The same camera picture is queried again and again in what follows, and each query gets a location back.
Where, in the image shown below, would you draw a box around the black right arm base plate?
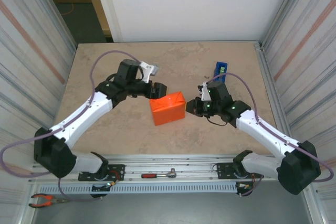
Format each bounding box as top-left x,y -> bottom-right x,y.
216,162 -> 263,180

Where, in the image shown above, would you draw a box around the white door frame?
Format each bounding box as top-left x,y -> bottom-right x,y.
90,0 -> 123,43

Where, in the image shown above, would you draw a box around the aluminium side rail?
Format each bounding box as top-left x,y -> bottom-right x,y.
254,40 -> 299,159

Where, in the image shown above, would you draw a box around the tan wooden door panel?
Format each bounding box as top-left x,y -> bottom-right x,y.
80,0 -> 114,37

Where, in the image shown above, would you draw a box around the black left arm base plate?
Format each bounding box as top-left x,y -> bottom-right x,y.
78,164 -> 125,182

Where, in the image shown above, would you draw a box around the orange-handled pliers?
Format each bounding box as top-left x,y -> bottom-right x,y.
28,194 -> 70,208

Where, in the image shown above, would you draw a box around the black base electronics module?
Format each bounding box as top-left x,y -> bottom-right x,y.
235,181 -> 255,198
90,182 -> 112,199

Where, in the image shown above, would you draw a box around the blue tape dispenser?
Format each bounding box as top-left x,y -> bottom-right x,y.
214,61 -> 228,83

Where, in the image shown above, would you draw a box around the grey slotted cable duct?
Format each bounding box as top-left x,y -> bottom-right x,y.
38,182 -> 238,195

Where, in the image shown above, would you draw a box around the orange wrapping paper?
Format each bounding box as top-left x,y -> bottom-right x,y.
149,90 -> 187,127

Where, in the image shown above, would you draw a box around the red-handled ratchet wrench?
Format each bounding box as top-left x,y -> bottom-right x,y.
141,167 -> 177,179

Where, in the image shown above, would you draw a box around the orange floor cord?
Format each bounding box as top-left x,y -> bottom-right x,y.
61,3 -> 76,16

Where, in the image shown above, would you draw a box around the aluminium mounting rails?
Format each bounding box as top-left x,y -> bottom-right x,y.
28,153 -> 314,183

